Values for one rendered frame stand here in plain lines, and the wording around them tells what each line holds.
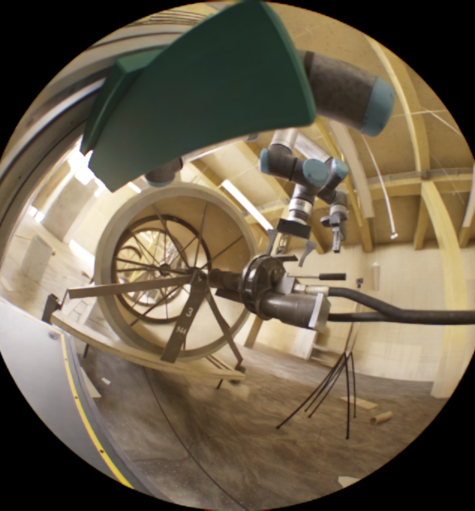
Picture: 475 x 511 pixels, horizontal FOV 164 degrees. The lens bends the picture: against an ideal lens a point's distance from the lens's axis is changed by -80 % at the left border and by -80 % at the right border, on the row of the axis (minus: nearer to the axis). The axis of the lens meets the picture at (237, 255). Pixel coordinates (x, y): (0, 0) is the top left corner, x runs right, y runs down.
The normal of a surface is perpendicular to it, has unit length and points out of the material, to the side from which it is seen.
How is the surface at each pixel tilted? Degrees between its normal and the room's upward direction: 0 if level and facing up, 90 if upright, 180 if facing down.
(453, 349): 90
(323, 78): 165
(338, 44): 180
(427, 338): 90
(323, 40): 180
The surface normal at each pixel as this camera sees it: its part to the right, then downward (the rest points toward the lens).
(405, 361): -0.66, -0.52
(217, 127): -0.38, 0.85
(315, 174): -0.10, 0.03
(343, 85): -0.38, 0.72
